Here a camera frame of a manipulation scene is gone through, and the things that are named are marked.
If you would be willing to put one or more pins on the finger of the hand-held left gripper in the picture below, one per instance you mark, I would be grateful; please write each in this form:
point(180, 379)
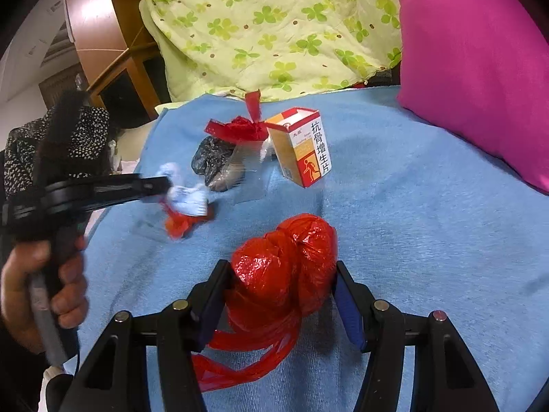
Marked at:
point(128, 189)

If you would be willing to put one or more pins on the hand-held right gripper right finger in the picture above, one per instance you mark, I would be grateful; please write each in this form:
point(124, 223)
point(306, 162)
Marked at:
point(348, 311)

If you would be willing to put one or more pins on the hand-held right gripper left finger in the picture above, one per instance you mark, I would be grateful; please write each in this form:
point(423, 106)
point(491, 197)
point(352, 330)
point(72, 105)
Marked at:
point(210, 311)

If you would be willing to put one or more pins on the white and red small bag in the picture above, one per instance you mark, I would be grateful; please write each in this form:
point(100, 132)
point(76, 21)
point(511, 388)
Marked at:
point(188, 197)

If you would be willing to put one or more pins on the small red plastic scrap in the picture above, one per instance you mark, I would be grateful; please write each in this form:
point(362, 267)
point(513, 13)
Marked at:
point(180, 223)

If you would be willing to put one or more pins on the large red plastic bag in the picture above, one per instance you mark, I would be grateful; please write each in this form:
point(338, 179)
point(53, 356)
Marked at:
point(278, 266)

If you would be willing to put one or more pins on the black plastic bag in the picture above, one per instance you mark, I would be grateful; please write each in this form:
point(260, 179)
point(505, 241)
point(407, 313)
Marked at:
point(210, 158)

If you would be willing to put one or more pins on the clear plastic packaging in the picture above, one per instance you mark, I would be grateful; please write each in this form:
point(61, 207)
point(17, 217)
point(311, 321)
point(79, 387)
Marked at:
point(253, 180)

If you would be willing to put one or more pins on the orange and white medicine box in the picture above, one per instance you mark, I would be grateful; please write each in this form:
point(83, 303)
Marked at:
point(300, 154)

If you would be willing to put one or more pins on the person's left hand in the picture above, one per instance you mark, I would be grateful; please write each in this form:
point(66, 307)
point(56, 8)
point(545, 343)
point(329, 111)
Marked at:
point(68, 296)

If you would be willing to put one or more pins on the black dotted cloth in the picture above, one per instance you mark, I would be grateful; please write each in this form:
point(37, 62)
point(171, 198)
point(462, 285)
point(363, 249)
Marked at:
point(92, 137)

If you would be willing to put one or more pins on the blue blanket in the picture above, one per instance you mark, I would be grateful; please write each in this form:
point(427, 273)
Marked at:
point(429, 231)

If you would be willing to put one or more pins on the red tied plastic bag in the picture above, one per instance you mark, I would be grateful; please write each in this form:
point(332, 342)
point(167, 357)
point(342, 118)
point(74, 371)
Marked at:
point(236, 128)

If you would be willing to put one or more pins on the white plastic wad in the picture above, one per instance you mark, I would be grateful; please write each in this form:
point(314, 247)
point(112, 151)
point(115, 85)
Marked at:
point(265, 148)

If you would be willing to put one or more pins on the green floral quilt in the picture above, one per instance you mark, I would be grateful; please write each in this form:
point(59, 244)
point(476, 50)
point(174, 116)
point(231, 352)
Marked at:
point(266, 25)

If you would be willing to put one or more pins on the magenta pillow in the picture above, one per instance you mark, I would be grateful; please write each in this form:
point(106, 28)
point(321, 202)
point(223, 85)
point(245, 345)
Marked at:
point(472, 60)

